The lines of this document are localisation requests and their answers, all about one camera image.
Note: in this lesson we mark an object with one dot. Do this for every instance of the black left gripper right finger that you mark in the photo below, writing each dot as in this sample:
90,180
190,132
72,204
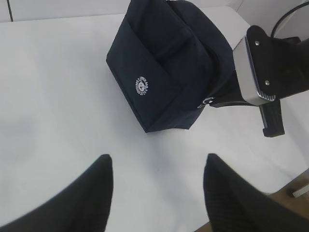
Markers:
234,205

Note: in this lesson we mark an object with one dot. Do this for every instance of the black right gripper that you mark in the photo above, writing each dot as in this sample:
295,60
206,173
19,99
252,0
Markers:
270,112

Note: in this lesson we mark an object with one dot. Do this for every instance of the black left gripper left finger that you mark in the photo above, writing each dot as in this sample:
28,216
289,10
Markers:
83,206

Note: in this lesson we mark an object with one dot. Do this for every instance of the dark navy fabric bag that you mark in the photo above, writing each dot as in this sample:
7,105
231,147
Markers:
167,58

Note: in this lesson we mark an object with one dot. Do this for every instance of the grey table leg foot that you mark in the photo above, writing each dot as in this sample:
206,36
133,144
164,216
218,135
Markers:
297,193

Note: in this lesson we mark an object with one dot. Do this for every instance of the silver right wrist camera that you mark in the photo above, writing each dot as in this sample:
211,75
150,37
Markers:
270,69

